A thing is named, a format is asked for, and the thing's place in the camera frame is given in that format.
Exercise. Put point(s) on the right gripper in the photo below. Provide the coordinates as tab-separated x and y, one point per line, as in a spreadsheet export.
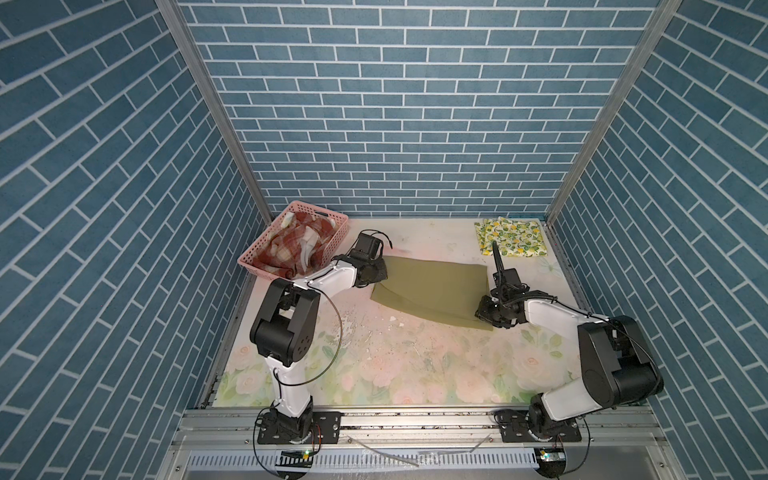
481	311

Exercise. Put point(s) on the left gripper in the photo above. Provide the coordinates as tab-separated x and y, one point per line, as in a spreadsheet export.
381	273

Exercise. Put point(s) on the olive green skirt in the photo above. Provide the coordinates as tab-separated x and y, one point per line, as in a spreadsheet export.
443	292

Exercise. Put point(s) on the lemon print skirt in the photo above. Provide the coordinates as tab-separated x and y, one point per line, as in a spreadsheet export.
513	238

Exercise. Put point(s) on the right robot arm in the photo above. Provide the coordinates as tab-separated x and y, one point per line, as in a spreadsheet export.
616	366

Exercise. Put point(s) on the pink perforated plastic basket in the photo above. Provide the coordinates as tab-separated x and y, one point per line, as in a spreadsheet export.
342	229

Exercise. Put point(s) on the red patterned skirt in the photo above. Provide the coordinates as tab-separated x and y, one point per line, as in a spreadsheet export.
297	245

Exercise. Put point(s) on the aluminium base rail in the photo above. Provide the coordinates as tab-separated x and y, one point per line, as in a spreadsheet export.
460	442

